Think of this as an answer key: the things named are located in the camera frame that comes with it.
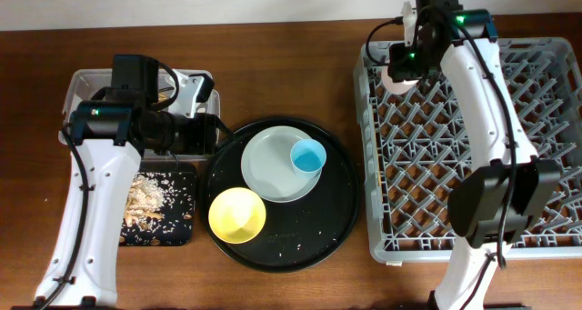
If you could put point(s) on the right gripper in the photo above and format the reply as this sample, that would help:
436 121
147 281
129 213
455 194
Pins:
402 63

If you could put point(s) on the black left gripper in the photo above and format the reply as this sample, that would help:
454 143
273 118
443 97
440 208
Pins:
207 132

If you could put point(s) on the pink plastic cup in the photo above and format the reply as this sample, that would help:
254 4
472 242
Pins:
394 87

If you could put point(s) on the yellow plastic bowl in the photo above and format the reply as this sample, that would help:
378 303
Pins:
237 215

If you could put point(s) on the blue plastic cup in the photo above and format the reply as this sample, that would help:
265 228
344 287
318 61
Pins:
308 157

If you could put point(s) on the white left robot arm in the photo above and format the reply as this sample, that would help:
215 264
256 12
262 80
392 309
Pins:
81 274

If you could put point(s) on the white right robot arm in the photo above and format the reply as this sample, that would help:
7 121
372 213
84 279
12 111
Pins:
509 184

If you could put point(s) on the clear plastic waste bin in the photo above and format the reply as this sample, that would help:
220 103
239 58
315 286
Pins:
86 82

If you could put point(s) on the grey dishwasher rack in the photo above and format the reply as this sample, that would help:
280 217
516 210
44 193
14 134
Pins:
416 151

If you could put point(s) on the black rectangular tray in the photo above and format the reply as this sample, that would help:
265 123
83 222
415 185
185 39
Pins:
168 210

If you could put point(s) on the spilled rice food scraps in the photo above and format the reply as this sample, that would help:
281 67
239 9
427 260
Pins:
145 201

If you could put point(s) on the pale grey round plate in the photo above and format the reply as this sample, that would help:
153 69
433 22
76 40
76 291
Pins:
267 167

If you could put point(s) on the round black serving tray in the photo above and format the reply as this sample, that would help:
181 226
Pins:
297 234

